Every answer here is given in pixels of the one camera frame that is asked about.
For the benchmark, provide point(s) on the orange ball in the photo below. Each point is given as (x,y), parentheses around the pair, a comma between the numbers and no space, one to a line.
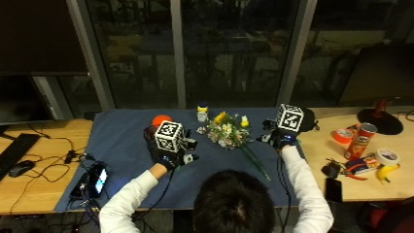
(160,119)

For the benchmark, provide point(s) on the white tape roll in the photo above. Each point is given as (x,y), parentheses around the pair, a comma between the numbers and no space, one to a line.
(387,157)

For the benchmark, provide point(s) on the white marker cube on right glove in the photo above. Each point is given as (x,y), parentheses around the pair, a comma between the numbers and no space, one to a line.
(289,118)

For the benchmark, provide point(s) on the blue table cloth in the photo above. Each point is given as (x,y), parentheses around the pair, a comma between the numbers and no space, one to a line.
(125,142)

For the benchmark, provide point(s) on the black smartphone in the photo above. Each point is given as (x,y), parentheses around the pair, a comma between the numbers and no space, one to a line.
(333,190)

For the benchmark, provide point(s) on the smartphone with lit screen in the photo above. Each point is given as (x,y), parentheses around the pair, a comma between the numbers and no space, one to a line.
(98,179)

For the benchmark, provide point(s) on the white marker cube on glove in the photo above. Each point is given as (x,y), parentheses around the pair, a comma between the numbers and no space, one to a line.
(289,118)
(169,136)

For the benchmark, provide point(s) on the black computer monitor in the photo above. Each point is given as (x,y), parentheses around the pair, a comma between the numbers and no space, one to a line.
(18,97)

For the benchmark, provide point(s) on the white marker cube on left glove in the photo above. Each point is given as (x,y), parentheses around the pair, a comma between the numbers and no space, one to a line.
(169,136)

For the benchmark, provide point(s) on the orange tape roll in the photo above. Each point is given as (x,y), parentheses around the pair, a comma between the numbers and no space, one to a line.
(342,136)

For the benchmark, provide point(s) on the black computer mouse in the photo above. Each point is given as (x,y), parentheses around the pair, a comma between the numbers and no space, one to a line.
(21,168)

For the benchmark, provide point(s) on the red chip can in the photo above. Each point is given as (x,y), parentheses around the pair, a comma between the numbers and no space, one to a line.
(359,142)

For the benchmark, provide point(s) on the red and black chair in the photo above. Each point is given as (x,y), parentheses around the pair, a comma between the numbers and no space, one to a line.
(387,216)

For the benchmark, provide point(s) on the bouquet of yellow white flowers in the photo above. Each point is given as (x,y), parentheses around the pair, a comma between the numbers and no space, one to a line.
(227,131)

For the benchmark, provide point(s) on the person's left hand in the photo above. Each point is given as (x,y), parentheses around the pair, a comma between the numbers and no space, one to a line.
(160,157)

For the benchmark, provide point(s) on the black round object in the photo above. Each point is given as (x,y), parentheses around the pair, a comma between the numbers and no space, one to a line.
(310,119)

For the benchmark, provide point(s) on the colourful snack packet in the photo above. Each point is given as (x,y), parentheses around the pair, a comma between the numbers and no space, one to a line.
(363,163)

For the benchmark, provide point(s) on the yellow banana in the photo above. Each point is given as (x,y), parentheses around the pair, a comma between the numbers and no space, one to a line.
(386,172)

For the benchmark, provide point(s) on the black keyboard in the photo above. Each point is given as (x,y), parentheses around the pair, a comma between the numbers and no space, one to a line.
(15,152)

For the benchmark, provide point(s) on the black monitor with red stand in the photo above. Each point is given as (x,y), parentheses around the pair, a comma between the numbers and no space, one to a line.
(379,81)

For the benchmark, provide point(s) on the person's right hand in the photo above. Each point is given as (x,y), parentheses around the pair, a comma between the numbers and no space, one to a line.
(282,139)

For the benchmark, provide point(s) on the small bottle with yellow label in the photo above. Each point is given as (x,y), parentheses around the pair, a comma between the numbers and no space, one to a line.
(202,113)

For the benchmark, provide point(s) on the grey window frame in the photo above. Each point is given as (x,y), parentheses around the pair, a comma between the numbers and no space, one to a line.
(177,55)

